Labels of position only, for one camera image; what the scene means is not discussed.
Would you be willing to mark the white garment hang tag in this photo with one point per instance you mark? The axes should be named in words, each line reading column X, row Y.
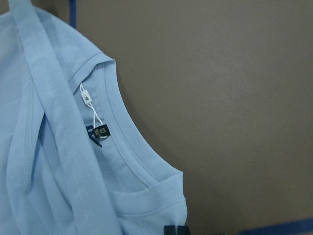
column 98, row 129

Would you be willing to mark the light blue t-shirt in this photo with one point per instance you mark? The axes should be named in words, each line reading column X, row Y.
column 54, row 179

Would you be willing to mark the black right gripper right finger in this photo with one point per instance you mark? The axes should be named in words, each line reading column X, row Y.
column 183, row 230

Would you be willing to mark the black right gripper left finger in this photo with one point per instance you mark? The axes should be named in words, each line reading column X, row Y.
column 170, row 230

